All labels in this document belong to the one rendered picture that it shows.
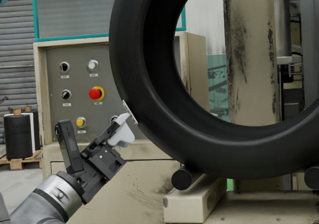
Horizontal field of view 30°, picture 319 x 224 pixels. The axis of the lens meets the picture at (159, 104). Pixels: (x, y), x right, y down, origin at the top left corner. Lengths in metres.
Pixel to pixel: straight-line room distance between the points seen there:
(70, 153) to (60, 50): 1.00
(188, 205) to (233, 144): 0.17
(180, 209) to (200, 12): 9.43
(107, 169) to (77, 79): 0.97
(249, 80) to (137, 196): 0.66
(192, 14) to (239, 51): 9.05
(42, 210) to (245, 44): 0.75
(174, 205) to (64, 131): 0.29
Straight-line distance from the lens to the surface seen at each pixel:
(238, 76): 1.62
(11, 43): 11.22
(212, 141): 1.24
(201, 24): 10.64
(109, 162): 1.22
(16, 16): 11.22
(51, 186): 1.17
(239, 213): 1.39
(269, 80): 1.61
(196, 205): 1.30
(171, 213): 1.31
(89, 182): 1.21
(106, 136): 1.21
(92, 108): 2.13
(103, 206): 2.11
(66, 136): 1.22
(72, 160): 1.21
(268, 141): 1.22
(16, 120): 7.82
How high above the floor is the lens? 1.13
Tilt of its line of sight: 3 degrees down
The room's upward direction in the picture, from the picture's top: 3 degrees counter-clockwise
